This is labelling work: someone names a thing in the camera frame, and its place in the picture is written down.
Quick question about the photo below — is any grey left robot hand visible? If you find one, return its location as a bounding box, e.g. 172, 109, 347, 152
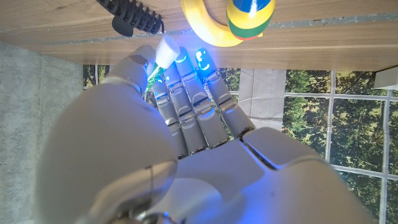
35, 45, 377, 224

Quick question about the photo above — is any white green marker body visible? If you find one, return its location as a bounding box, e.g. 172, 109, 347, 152
143, 34, 182, 95

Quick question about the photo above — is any yellow toy banana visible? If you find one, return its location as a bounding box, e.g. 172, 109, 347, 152
180, 0, 264, 48

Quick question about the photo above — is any colourful wooden maraca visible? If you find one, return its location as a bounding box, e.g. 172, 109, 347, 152
226, 0, 276, 41

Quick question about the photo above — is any printed window forest backdrop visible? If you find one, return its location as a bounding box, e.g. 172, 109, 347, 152
82, 63, 398, 224

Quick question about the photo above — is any black hair claw clip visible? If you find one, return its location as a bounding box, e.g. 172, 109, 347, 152
95, 0, 165, 37

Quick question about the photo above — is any white power box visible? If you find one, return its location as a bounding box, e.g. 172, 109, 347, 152
373, 65, 398, 91

